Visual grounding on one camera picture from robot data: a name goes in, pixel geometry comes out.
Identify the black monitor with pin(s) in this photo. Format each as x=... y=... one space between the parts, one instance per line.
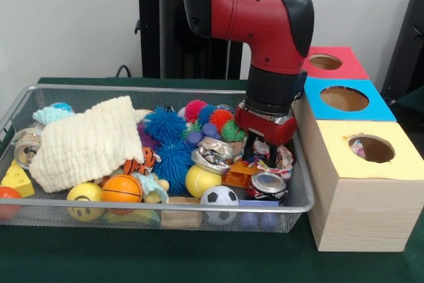
x=407 y=51

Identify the multicolour patterned cloth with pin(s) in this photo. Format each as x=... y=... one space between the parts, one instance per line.
x=358 y=147

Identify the yellow smiley ball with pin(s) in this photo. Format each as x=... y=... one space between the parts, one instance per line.
x=85 y=197

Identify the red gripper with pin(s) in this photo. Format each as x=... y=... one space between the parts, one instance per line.
x=262 y=125

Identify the yellow cheese wedge toy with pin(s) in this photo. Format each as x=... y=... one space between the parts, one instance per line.
x=16 y=182

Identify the orange toy basketball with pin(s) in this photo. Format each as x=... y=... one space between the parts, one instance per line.
x=122 y=189

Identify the crushed red drink can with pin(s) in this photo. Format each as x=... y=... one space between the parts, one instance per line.
x=268 y=187

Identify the wooden box with three holes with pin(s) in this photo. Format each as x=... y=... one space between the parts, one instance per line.
x=358 y=217

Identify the silver drink can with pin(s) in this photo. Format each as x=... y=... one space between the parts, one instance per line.
x=23 y=147

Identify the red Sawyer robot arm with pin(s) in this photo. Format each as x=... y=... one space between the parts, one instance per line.
x=258 y=18

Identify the striped tiger plush toy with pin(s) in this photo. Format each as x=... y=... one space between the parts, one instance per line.
x=140 y=162

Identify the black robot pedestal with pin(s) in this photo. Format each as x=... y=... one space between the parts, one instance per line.
x=159 y=38

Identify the mint green cloth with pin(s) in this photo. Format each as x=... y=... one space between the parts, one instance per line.
x=50 y=116

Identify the cream knitted cloth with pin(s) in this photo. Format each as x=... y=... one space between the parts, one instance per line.
x=86 y=144

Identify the red ball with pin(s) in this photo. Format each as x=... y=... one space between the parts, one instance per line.
x=6 y=200

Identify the clear mesh bin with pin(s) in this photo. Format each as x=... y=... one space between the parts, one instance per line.
x=298 y=197

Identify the yellow tennis ball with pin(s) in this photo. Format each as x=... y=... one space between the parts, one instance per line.
x=201 y=180

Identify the blue spiky rubber ball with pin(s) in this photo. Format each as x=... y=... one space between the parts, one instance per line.
x=165 y=124
x=175 y=165

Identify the black and white soccer ball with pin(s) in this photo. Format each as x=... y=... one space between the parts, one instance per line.
x=220 y=197

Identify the long polka dot cloth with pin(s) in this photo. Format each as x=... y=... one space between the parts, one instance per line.
x=285 y=164

